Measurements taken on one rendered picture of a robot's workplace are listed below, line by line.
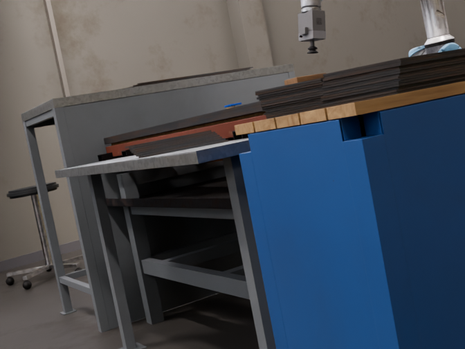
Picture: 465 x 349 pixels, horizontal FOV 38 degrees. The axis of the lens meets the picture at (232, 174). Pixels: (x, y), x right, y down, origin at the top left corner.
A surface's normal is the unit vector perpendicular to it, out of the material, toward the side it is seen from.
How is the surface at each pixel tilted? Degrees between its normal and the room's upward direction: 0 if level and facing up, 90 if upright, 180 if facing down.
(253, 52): 90
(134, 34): 90
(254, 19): 90
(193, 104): 90
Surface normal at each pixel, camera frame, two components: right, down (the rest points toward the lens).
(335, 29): 0.59, -0.06
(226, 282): -0.84, 0.20
